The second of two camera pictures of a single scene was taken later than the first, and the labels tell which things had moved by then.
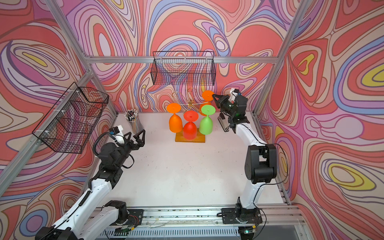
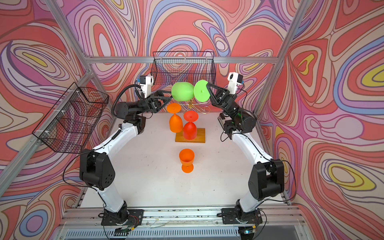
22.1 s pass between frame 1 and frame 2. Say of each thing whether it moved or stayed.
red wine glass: stayed
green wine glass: moved
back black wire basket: stayed
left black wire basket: stayed
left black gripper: moved
